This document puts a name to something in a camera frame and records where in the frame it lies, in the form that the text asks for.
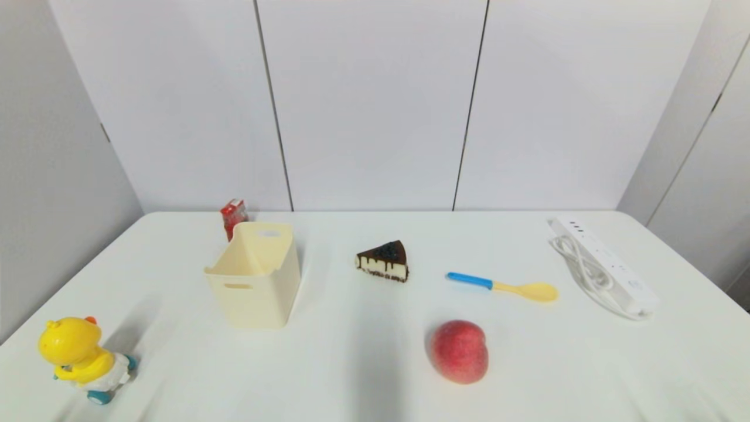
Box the red milk carton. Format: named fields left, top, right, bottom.
left=220, top=199, right=249, bottom=242

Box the chocolate cake slice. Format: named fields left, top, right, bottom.
left=355, top=240, right=410, bottom=284

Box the cream plastic storage bin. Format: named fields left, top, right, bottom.
left=204, top=222, right=301, bottom=329

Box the red peach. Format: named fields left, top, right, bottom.
left=429, top=319, right=489, bottom=385

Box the white power strip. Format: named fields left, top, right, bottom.
left=548, top=216, right=660, bottom=315

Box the yellow duck toy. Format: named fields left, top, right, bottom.
left=38, top=316, right=138, bottom=406

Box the blue-handled yellow spoon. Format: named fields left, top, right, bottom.
left=446, top=271, right=559, bottom=304

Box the white power strip cable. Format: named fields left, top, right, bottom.
left=549, top=235, right=652, bottom=322

